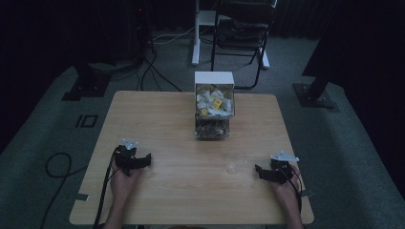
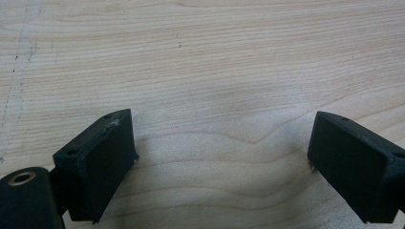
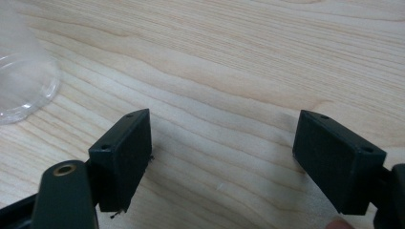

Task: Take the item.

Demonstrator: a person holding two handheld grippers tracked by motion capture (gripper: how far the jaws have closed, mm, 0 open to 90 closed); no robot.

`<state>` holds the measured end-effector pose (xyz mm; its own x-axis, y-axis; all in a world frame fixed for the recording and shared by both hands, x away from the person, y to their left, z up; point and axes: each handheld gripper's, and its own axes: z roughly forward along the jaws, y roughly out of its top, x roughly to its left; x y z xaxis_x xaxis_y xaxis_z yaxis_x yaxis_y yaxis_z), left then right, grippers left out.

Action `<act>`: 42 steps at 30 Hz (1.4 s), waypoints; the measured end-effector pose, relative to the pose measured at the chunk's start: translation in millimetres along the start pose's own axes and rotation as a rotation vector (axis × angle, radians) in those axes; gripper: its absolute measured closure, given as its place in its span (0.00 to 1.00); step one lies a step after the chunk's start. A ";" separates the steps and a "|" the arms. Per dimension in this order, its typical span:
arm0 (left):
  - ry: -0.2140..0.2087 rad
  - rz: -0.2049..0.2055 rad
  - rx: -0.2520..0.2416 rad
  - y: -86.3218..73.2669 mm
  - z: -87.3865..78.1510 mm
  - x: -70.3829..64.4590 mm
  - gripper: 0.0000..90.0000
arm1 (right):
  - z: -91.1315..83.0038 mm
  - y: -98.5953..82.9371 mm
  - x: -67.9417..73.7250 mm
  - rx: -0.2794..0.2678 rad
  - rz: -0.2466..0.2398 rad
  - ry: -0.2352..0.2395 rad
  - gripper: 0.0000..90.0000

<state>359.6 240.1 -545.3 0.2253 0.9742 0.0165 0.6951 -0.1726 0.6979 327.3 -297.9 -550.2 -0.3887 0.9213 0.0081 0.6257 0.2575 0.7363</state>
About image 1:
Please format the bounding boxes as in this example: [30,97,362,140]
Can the person's right hand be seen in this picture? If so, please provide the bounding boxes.
[271,163,303,208]

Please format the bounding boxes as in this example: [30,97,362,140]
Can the black floor cables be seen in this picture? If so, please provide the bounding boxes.
[136,47,183,94]

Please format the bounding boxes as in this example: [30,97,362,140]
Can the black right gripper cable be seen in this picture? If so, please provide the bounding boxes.
[286,165,304,214]

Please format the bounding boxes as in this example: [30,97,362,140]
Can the black floor cable loop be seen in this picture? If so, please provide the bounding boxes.
[39,152,88,229]

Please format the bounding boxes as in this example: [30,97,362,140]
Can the white metal stand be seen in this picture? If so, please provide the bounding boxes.
[191,0,271,71]

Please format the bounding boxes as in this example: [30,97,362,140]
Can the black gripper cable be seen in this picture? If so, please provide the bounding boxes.
[286,165,304,214]
[93,152,122,229]

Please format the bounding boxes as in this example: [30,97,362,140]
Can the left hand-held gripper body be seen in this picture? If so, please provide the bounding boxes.
[113,138,141,177]

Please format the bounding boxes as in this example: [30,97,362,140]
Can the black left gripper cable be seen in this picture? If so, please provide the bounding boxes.
[93,152,122,229]

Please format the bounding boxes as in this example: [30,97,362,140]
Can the white floor cable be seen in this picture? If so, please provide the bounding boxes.
[152,26,212,46]

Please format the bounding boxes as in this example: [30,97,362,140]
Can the person's left hand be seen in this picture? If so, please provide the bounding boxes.
[109,165,145,205]

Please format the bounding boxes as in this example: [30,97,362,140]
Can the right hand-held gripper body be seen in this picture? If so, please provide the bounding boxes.
[268,150,301,186]

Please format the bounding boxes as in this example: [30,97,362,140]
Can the pile of white yellow packets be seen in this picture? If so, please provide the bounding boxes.
[196,88,233,117]

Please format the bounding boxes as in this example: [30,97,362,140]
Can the white and clear dispenser box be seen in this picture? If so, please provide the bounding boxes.
[194,71,236,141]

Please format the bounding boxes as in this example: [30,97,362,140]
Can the black folding chair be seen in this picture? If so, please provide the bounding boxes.
[209,0,277,91]

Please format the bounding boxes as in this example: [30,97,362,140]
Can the clear glass cup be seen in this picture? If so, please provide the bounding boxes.
[224,152,248,176]

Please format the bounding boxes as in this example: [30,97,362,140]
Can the pile of dark packets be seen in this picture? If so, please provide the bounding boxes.
[195,116,230,139]

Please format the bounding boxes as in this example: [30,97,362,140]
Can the black stand base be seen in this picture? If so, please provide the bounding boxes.
[61,62,113,102]
[292,75,341,113]

